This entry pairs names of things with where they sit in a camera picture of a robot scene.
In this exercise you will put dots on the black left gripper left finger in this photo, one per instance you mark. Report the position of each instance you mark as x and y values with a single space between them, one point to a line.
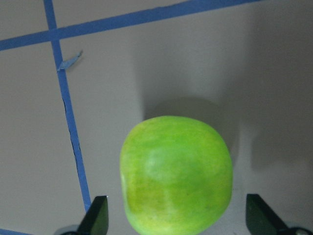
96 220

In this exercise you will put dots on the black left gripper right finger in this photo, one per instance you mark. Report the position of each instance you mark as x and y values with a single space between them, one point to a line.
262 220

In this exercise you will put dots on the green apple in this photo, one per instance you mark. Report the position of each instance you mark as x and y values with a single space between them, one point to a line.
176 176

